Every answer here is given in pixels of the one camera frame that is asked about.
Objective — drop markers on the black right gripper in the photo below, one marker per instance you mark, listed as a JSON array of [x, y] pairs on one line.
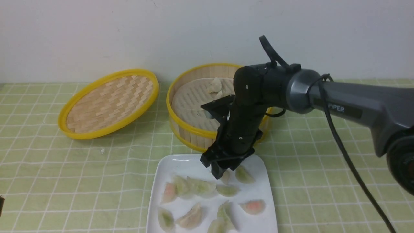
[[234, 139]]

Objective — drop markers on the pink dumpling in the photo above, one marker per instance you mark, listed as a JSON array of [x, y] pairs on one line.
[[169, 194]]

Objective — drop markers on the pale white dumpling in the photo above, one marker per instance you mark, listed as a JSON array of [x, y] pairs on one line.
[[225, 177]]

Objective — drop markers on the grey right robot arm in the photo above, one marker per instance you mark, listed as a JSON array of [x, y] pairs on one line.
[[386, 111]]

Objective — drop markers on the green dumpling plate top right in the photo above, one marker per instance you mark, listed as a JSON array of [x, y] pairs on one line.
[[243, 176]]

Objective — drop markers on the small green dumpling plate centre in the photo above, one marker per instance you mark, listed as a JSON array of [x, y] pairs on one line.
[[227, 190]]

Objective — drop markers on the pale green dumpling plate middle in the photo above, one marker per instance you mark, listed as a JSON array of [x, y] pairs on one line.
[[200, 187]]

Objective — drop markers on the green dumpling plate lower centre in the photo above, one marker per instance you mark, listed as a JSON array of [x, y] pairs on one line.
[[224, 212]]

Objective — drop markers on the pink dumpling plate right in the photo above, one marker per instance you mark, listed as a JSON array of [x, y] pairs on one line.
[[253, 207]]

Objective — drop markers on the white square plate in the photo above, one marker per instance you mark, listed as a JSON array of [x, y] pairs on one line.
[[189, 165]]

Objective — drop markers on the green dumpling plate bottom edge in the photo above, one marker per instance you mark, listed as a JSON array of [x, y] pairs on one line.
[[217, 226]]

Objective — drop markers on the pinkish white dumpling plate bottom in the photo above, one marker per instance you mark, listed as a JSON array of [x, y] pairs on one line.
[[192, 218]]

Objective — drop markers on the green dumpling plate bottom left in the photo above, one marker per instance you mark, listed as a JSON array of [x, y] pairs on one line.
[[166, 220]]

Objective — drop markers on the yellow rimmed bamboo steamer basket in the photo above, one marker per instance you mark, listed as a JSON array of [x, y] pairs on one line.
[[192, 137]]

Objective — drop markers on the white dumpling centre steamer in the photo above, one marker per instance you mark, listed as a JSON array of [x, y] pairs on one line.
[[219, 95]]

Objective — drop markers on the white dumpling steamer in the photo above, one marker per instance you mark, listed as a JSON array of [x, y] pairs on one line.
[[219, 95], [215, 86]]

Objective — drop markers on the white dumpling top steamer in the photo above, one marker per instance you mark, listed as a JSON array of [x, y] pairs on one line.
[[215, 86]]

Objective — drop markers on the yellow rimmed bamboo steamer lid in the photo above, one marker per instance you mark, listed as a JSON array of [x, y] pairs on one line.
[[108, 104]]

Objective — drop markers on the green checkered tablecloth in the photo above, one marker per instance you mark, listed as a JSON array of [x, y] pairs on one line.
[[53, 184]]

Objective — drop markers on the dark object bottom left corner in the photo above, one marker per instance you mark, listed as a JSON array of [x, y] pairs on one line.
[[2, 200]]

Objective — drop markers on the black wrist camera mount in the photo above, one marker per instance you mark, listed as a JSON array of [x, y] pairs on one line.
[[218, 109]]

